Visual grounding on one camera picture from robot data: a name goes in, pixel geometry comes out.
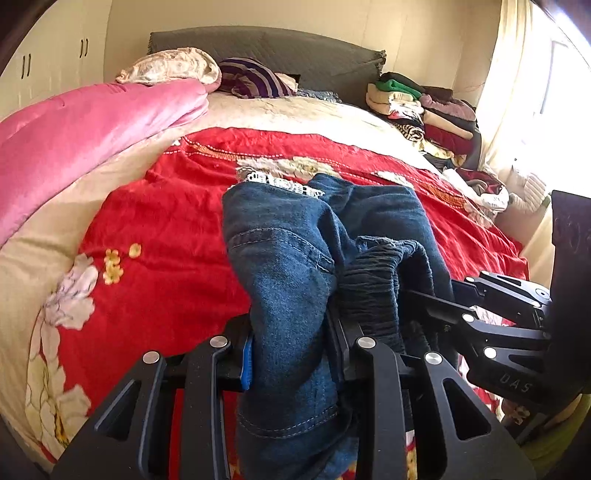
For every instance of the blue denim pants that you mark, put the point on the blue denim pants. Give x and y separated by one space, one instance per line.
277 277

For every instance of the bed with cream sheet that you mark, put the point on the bed with cream sheet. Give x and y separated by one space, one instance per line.
300 120

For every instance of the purple striped cloth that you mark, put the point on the purple striped cloth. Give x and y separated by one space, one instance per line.
254 78

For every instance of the loose heap of clothes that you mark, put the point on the loose heap of clothes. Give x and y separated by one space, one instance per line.
480 187

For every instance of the bright window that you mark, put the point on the bright window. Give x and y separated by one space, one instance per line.
570 83

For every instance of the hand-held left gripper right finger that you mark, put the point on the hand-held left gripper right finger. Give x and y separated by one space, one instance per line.
351 353

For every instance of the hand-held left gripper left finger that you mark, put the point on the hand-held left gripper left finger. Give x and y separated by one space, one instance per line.
247 364

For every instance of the cream wardrobe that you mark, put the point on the cream wardrobe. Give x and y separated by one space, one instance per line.
51 60

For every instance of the grey padded headboard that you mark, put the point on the grey padded headboard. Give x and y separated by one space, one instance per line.
300 50

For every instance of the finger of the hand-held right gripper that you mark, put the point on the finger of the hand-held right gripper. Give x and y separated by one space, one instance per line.
508 344
508 293

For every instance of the red floral blanket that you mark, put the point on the red floral blanket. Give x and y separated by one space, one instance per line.
161 240

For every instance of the cream floral pillow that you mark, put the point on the cream floral pillow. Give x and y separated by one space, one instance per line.
171 67

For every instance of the blue patterned cloth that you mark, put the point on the blue patterned cloth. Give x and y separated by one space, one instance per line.
318 95

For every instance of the cream curtain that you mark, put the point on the cream curtain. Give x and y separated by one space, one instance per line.
508 92

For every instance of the pink quilt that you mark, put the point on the pink quilt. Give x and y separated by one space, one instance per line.
69 138

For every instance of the stack of folded clothes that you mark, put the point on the stack of folded clothes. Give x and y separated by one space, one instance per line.
434 115

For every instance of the green cloth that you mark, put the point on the green cloth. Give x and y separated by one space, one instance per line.
563 434

